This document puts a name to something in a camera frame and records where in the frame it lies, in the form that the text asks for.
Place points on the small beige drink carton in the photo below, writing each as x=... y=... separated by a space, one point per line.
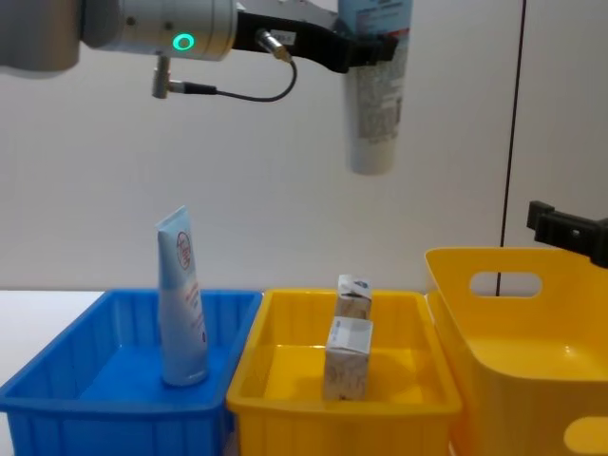
x=354 y=304
x=347 y=366

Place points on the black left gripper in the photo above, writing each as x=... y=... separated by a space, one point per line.
x=313 y=43

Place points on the blue plastic bin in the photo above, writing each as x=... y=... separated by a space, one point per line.
x=109 y=375

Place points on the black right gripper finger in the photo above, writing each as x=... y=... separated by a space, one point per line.
x=570 y=235

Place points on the shallow yellow plastic bin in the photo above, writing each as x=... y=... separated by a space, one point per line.
x=285 y=380

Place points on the pale blue tube red logo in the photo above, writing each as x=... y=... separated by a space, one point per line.
x=183 y=309

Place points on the grey silver left robot arm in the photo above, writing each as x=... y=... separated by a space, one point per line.
x=142 y=28

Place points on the white tube with printed text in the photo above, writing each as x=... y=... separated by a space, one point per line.
x=375 y=119

